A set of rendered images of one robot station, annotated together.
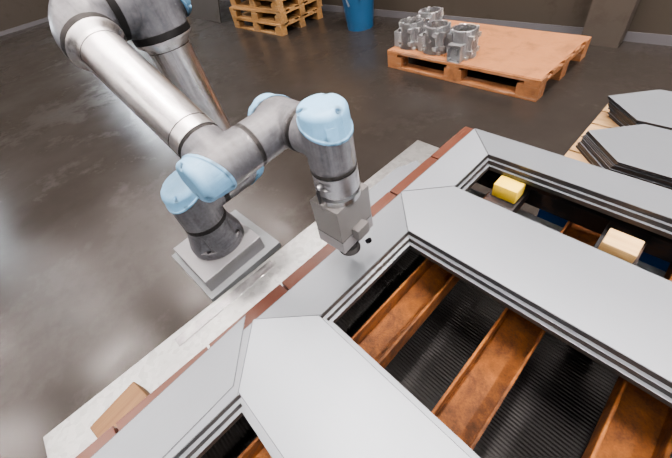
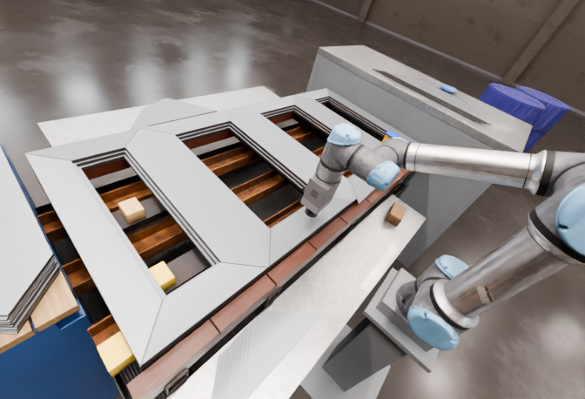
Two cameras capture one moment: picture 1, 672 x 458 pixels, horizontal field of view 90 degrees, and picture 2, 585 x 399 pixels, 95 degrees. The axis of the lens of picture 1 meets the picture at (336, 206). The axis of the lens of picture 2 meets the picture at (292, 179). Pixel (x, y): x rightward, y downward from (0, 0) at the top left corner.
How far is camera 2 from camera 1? 1.02 m
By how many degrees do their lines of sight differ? 94
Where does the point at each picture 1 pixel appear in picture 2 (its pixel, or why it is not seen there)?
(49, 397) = (489, 341)
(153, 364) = (400, 236)
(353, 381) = (304, 172)
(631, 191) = (89, 221)
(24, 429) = (483, 321)
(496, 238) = (216, 211)
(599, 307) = (191, 171)
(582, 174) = (103, 246)
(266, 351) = (342, 188)
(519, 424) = not seen: hidden behind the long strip
